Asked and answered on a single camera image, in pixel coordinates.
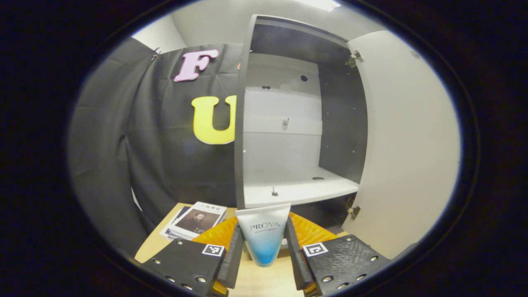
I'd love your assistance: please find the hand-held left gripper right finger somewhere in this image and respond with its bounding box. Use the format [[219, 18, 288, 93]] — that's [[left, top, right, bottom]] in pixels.
[[285, 212, 392, 297]]

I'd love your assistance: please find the dark grey cabinet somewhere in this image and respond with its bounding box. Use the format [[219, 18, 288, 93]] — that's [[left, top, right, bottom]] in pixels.
[[234, 14, 368, 231]]

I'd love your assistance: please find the blue book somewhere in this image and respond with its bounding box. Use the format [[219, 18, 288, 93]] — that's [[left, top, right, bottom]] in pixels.
[[160, 206, 186, 241]]

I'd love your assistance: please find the white cabinet door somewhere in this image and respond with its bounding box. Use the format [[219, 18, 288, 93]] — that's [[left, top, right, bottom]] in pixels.
[[342, 30, 461, 260]]

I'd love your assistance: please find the white cabinet shelf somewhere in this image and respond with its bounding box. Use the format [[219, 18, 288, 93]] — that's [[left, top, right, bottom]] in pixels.
[[243, 166, 359, 209]]

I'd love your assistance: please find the white book with portrait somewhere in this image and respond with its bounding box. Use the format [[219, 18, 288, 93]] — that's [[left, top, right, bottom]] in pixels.
[[169, 201, 227, 239]]

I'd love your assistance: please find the black backdrop cloth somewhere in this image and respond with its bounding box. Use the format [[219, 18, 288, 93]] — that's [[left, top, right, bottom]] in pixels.
[[68, 37, 244, 256]]

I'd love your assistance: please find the white and blue bottle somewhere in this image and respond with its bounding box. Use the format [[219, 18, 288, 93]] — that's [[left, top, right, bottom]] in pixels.
[[235, 203, 291, 268]]

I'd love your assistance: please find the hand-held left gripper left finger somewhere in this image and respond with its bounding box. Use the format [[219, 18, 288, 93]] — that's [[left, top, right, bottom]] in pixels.
[[140, 217, 245, 297]]

